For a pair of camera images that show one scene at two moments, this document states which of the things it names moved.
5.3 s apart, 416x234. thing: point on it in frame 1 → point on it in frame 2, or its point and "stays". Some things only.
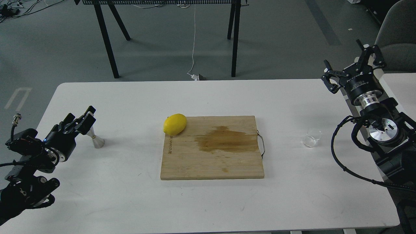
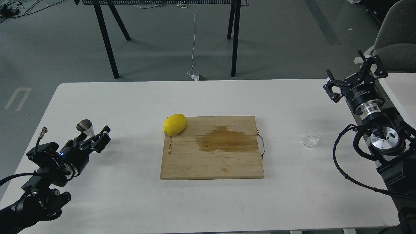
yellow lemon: [175, 124] stays
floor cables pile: [12, 8] stays
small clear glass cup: [313, 136] stays
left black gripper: [61, 138] → [77, 151]
